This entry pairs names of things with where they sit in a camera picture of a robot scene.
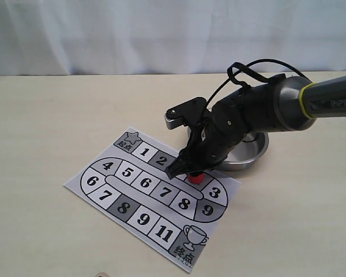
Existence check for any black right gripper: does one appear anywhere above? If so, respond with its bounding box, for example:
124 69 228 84
166 115 242 179

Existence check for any red cylinder game piece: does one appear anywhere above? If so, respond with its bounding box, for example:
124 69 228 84
187 172 205 184

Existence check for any wooden die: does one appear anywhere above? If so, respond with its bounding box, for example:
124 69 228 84
95 272 110 277

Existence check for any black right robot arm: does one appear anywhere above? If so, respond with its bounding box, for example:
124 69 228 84
165 74 346 179

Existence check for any printed number game board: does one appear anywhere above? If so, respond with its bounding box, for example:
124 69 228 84
65 128 240 272

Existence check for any stainless steel bowl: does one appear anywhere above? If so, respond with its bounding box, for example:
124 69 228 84
187 127 269 172

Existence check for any white curtain backdrop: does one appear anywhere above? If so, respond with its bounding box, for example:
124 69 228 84
0 1 346 76

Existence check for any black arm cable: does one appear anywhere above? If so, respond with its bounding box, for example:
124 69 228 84
204 59 312 110

